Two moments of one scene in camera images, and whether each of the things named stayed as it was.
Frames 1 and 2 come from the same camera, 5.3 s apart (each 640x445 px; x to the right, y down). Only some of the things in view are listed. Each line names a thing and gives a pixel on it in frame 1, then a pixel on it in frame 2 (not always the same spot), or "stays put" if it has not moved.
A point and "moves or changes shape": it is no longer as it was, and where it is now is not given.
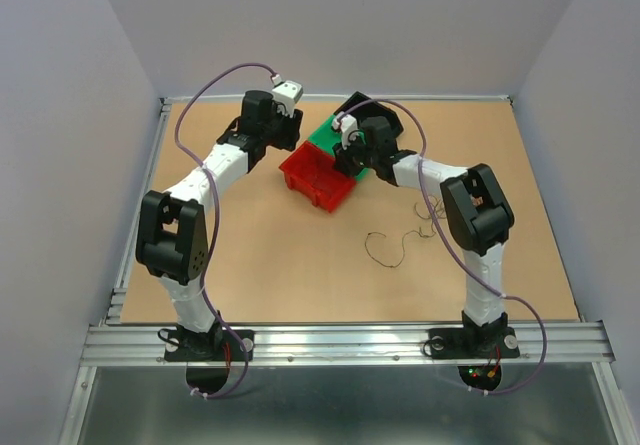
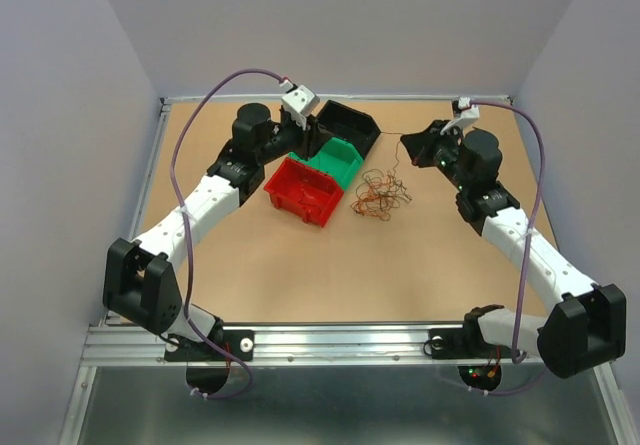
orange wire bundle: x=431 y=209 → x=379 y=193
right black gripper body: x=355 y=157 → x=445 y=151
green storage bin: x=326 y=137 → x=337 y=158
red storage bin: x=312 y=172 moves or changes shape
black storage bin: x=362 y=107 → x=338 y=120
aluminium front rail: x=582 y=343 stays put
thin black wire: x=404 y=234 moves or changes shape
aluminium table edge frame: x=116 y=301 stays put
